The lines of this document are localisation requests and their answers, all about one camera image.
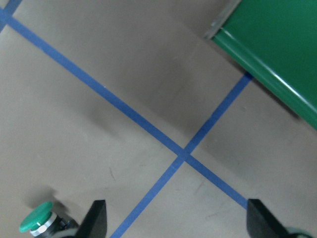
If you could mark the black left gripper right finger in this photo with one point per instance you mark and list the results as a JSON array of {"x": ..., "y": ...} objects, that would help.
[{"x": 261, "y": 223}]

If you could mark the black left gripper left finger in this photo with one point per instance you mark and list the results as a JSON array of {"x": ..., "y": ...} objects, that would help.
[{"x": 94, "y": 224}]

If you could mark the green conveyor belt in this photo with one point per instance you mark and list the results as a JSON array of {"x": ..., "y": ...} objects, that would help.
[{"x": 276, "y": 42}]

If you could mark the green push button switch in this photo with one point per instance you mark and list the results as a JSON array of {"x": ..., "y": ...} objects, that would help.
[{"x": 44, "y": 222}]

